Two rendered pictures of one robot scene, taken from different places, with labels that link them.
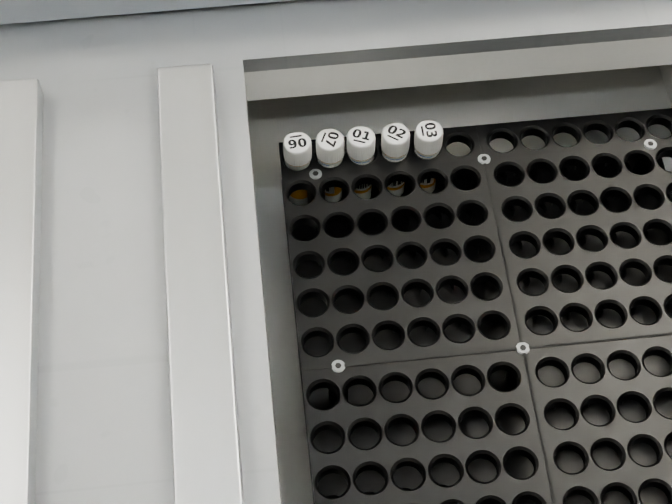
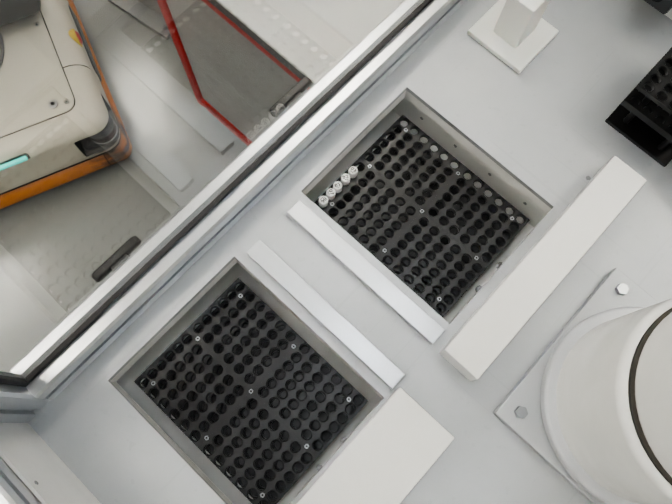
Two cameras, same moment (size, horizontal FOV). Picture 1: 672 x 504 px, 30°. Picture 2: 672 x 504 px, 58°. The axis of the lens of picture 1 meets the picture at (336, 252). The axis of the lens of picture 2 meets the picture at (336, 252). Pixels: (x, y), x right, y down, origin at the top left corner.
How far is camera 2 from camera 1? 0.38 m
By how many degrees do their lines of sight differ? 23
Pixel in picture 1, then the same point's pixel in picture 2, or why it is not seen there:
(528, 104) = not seen: hidden behind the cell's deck
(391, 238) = (366, 206)
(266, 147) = not seen: hidden behind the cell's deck
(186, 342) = (366, 277)
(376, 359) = (391, 241)
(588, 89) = not seen: hidden behind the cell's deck
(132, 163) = (302, 242)
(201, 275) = (354, 258)
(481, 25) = (351, 133)
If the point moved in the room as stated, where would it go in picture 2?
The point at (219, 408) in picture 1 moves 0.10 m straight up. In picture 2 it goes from (389, 286) to (399, 264)
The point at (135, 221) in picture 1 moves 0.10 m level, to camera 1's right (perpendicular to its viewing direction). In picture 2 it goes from (319, 256) to (380, 205)
